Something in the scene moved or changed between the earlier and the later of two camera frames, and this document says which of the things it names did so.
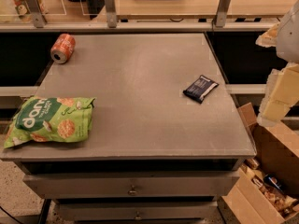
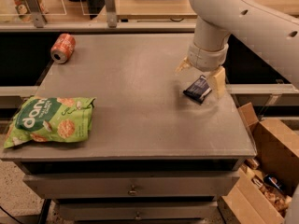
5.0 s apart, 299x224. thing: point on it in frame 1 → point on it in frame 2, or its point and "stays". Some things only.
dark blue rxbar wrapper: (200, 89) stays
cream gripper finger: (281, 92) → (218, 79)
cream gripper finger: (268, 38) → (186, 63)
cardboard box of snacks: (265, 190) stays
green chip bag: (50, 119) stays
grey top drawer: (129, 186) stays
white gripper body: (289, 36) → (206, 59)
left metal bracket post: (35, 7) stays
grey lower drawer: (136, 211) stays
